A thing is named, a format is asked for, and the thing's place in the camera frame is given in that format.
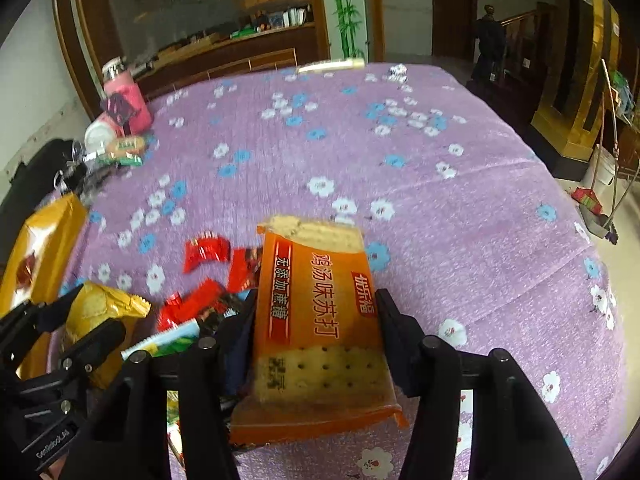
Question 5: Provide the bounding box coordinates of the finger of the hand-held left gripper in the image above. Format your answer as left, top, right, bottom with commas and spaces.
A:
57, 319, 127, 376
0, 285, 85, 361

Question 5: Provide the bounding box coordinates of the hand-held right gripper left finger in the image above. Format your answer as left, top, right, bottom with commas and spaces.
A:
60, 287, 261, 480

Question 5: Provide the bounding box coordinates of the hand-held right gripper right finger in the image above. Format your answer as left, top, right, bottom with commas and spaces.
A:
375, 287, 583, 480

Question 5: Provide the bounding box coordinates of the yellow snack packet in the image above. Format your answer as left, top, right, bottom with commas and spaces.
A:
60, 282, 152, 391

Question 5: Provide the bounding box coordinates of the orange cracker packet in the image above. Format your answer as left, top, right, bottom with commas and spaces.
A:
227, 215, 411, 448

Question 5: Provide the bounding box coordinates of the green white snack packet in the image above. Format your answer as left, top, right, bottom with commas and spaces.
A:
121, 317, 201, 361

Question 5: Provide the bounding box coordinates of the large golden bag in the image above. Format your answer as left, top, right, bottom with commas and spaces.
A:
0, 192, 91, 381

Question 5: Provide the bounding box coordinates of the small red candy wrapper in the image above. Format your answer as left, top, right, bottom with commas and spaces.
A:
182, 232, 232, 275

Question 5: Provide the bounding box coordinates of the black bag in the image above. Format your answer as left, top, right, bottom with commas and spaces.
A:
0, 139, 88, 261

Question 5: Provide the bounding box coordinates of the clear plastic wrapper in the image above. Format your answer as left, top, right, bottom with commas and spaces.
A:
55, 150, 126, 201

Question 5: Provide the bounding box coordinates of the purple floral tablecloth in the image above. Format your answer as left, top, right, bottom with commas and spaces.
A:
47, 62, 628, 480

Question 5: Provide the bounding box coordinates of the green orange snack packet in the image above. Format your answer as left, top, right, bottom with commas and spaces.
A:
102, 135, 148, 167

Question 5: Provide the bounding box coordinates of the white round lid container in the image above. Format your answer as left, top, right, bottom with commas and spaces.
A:
84, 112, 126, 153

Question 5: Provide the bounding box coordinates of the dark red patterned card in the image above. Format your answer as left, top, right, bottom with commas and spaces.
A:
104, 92, 138, 126

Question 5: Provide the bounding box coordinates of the pink sleeved bottle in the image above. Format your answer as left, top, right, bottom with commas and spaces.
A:
101, 57, 153, 133

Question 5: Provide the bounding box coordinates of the white bucket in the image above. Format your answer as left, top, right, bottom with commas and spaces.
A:
580, 144, 618, 186

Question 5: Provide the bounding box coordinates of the cream tube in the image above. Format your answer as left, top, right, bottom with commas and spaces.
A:
297, 57, 366, 75

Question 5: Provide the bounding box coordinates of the thin metal pole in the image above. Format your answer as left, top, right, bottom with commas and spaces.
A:
600, 59, 640, 231

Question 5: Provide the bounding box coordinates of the wooden counter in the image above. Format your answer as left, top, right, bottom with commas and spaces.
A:
132, 22, 321, 98

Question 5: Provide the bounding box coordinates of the gold black pillar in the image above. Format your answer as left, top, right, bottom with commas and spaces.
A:
530, 0, 640, 161

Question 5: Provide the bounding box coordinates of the brown wooden door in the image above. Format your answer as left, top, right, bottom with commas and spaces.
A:
431, 0, 478, 61

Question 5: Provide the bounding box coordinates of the green bamboo wall sticker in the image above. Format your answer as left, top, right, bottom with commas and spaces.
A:
322, 0, 366, 58

